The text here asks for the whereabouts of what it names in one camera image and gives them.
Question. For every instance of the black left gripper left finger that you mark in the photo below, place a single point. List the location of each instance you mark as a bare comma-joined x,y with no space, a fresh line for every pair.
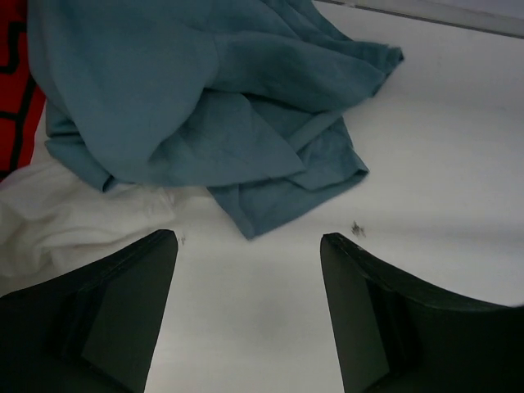
93,329

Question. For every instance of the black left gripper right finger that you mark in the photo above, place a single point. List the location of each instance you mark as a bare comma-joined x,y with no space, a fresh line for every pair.
395,332

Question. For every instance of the teal blue t shirt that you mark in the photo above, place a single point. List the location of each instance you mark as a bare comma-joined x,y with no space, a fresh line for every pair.
244,98

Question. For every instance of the white t shirt red print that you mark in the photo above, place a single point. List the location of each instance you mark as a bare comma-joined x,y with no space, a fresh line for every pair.
61,213

